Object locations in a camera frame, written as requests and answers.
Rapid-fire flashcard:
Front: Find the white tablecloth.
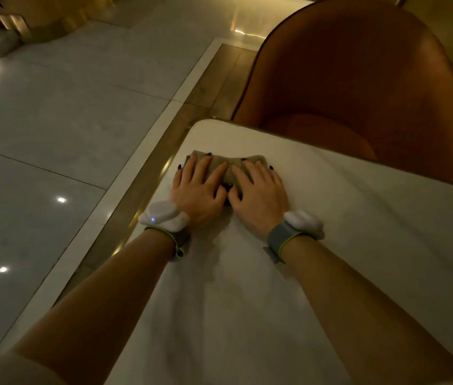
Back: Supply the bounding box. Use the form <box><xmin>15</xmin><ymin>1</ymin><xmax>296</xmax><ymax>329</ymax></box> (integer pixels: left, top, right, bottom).
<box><xmin>105</xmin><ymin>119</ymin><xmax>453</xmax><ymax>385</ymax></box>

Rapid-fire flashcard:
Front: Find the person's right forearm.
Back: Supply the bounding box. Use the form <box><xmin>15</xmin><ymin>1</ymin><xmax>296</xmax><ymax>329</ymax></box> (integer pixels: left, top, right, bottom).
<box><xmin>282</xmin><ymin>235</ymin><xmax>453</xmax><ymax>385</ymax></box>

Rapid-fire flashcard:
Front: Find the golden furniture base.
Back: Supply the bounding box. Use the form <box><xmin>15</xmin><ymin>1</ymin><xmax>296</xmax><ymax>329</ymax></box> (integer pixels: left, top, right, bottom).
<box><xmin>0</xmin><ymin>0</ymin><xmax>116</xmax><ymax>44</ymax></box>

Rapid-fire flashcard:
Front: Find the white wrist tracker grey strap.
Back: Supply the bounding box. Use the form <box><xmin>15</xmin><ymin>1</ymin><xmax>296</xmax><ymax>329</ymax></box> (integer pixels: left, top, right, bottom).
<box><xmin>138</xmin><ymin>200</ymin><xmax>192</xmax><ymax>260</ymax></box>
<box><xmin>262</xmin><ymin>210</ymin><xmax>326</xmax><ymax>264</ymax></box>

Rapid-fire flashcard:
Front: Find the orange upholstered armchair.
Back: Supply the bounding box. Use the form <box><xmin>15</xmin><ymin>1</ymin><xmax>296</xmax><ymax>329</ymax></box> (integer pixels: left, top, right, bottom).
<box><xmin>230</xmin><ymin>0</ymin><xmax>453</xmax><ymax>194</ymax></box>

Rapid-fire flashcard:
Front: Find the white sleeve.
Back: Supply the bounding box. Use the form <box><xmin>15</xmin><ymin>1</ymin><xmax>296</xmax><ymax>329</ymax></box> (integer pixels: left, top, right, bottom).
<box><xmin>0</xmin><ymin>352</ymin><xmax>67</xmax><ymax>385</ymax></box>

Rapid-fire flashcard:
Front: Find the person's left forearm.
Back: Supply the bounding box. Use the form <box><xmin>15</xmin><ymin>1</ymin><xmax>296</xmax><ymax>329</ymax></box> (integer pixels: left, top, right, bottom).
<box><xmin>9</xmin><ymin>228</ymin><xmax>177</xmax><ymax>385</ymax></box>

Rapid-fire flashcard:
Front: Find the beige cloth napkin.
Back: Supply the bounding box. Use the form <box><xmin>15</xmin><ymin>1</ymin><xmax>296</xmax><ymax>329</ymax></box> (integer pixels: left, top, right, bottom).
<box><xmin>184</xmin><ymin>150</ymin><xmax>269</xmax><ymax>197</ymax></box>

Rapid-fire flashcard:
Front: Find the person's left hand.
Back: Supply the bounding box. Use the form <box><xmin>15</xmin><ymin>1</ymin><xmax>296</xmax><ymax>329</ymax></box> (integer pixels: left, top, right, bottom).
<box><xmin>170</xmin><ymin>152</ymin><xmax>229</xmax><ymax>228</ymax></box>

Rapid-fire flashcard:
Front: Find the person's right hand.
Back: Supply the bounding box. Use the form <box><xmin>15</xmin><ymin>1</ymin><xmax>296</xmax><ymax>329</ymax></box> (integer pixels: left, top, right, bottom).
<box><xmin>228</xmin><ymin>159</ymin><xmax>291</xmax><ymax>241</ymax></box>

